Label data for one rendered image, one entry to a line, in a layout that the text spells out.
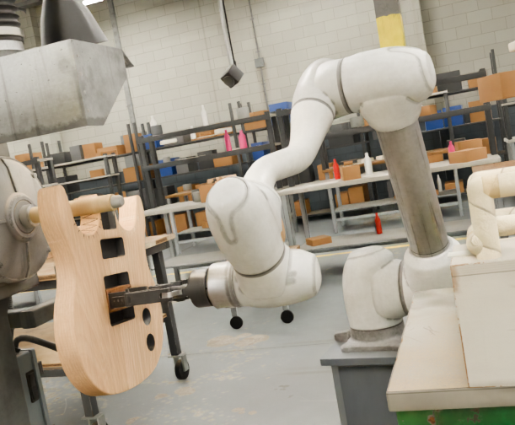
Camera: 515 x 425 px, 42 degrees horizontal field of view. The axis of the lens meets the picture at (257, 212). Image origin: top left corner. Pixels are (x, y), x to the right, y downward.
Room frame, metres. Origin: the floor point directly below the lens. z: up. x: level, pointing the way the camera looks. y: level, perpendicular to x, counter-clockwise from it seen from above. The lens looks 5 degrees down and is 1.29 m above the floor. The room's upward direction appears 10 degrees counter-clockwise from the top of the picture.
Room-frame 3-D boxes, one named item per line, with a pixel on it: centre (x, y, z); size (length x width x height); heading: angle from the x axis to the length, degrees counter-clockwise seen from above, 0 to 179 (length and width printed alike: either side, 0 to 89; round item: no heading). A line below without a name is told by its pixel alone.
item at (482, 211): (0.88, -0.30, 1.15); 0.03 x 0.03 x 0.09
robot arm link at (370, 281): (1.87, -0.29, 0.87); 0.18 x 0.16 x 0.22; 64
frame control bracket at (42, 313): (1.54, 0.51, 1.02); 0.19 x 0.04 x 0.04; 162
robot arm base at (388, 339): (1.88, -0.26, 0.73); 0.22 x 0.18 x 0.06; 64
